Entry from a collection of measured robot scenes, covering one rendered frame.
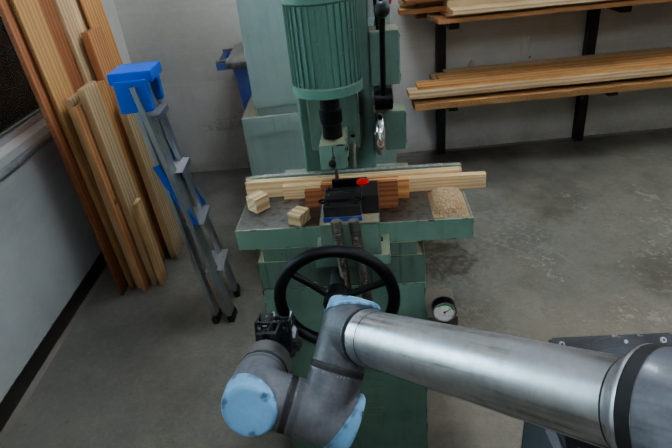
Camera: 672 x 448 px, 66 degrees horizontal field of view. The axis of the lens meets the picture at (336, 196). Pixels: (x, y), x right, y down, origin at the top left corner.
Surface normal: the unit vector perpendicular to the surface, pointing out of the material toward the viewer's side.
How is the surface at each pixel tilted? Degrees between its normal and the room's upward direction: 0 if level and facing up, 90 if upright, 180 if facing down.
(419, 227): 90
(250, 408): 69
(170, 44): 90
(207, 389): 1
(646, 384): 35
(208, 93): 90
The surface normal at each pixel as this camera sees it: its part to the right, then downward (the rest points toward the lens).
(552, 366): -0.64, -0.70
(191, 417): -0.09, -0.88
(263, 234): -0.04, 0.47
